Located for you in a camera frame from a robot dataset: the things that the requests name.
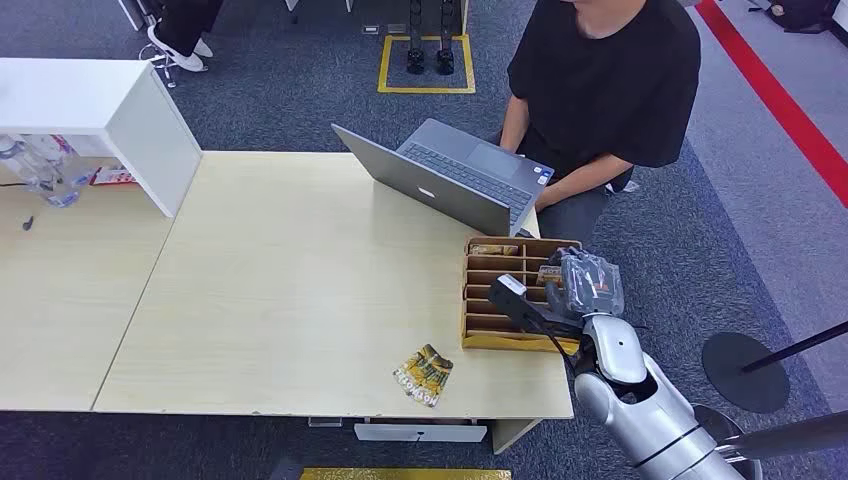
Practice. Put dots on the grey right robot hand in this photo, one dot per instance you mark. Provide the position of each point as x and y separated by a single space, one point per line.
593 285

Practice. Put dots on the person's left forearm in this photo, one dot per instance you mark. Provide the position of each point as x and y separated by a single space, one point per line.
583 180

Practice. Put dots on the person's right forearm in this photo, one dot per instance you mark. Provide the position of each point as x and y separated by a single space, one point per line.
513 126

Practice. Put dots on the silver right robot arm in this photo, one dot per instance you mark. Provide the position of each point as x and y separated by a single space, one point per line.
636 391

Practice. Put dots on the yellow card in organiser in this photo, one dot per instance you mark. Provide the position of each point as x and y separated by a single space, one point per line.
547 275
493 250

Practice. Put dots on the yellow printed card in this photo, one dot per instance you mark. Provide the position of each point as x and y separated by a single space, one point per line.
424 378

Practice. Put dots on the person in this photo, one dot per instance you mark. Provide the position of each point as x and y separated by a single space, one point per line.
603 73

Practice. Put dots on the person's legs with white shoes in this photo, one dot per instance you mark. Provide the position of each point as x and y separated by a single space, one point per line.
182 30

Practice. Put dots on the cardboard slotted organiser box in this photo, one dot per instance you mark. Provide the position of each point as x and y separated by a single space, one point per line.
493 324

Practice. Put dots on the black round stanchion base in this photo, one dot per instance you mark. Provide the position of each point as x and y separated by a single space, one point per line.
735 378

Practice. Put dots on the grey laptop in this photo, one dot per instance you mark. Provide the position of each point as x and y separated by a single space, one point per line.
437 182

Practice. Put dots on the dark round stand base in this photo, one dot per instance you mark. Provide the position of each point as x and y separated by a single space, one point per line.
719 430

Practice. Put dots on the black stanchion pole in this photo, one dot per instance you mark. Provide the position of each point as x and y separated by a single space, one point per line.
795 346

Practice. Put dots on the white desk drawer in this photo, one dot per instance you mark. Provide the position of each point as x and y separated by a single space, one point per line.
420 432

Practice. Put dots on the grey metal pole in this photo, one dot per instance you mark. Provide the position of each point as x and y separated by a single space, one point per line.
788 437

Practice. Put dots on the black robot stand legs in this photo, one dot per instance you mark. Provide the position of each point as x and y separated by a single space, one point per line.
430 40

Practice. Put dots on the yellow floor tape square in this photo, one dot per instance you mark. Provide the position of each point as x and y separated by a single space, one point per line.
382 66

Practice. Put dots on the floor socket plates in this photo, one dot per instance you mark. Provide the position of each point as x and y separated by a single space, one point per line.
383 29

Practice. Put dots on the black bag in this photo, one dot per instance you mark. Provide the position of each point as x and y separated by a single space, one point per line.
798 12

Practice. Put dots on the chrome chair base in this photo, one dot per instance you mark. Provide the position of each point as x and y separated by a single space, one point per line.
161 64

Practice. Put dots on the white desk shelf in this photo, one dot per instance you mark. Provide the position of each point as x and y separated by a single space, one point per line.
132 126

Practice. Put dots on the red and white packet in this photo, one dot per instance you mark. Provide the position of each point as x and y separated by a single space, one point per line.
112 176

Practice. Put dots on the clear plastic water bottle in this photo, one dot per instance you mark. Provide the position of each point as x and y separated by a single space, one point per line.
66 159
33 173

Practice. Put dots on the small black clip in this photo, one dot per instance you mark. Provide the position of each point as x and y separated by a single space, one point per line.
28 223

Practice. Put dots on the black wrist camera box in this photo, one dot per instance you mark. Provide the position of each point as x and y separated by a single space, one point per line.
510 296

